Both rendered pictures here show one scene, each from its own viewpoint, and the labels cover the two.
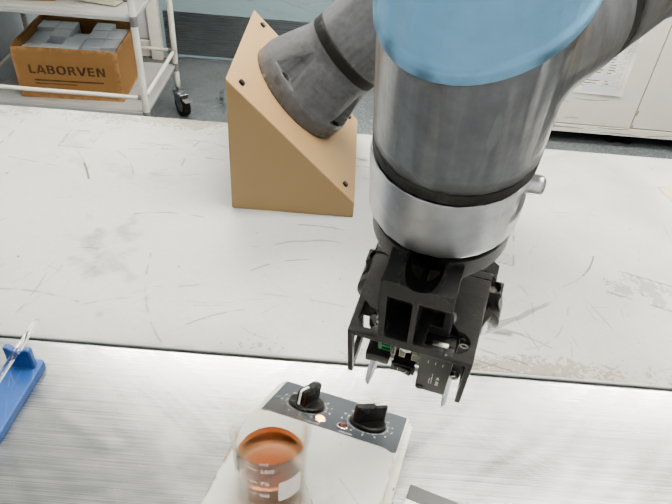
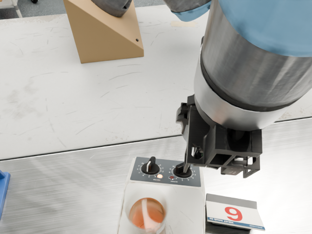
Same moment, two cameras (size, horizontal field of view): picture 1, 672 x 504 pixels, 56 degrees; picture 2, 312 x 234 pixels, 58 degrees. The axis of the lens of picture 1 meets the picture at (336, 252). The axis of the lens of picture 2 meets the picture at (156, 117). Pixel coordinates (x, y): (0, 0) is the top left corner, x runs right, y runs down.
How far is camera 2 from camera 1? 0.13 m
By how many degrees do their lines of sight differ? 15
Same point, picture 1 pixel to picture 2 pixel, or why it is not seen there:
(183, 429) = (90, 191)
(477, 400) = not seen: hidden behind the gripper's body
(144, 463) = (76, 213)
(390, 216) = (218, 114)
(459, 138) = (290, 82)
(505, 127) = not seen: outside the picture
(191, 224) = (62, 77)
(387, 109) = (228, 63)
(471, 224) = (276, 115)
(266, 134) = (91, 22)
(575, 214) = not seen: hidden behind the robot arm
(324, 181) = (126, 41)
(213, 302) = (86, 119)
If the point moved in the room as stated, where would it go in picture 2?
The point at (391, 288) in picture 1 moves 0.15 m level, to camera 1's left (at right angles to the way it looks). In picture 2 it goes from (220, 151) to (23, 178)
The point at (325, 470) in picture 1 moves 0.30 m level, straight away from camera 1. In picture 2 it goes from (172, 208) to (148, 66)
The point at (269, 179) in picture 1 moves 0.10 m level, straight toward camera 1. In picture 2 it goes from (97, 45) to (105, 74)
